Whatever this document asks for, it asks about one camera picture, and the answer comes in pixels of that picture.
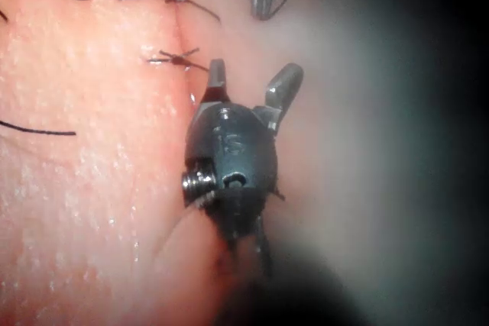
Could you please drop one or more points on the right arm needle driver jaw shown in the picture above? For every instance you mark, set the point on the right arm needle driver jaw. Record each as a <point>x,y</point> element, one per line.
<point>282,89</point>
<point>217,81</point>

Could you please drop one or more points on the right arm needle driver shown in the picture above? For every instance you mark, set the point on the right arm needle driver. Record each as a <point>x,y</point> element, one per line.
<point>237,154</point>

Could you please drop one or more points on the dark right arm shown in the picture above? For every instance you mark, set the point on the dark right arm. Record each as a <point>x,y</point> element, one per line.
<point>267,303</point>

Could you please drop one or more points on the tissue pad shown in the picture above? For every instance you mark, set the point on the tissue pad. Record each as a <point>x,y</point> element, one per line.
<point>76,188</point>

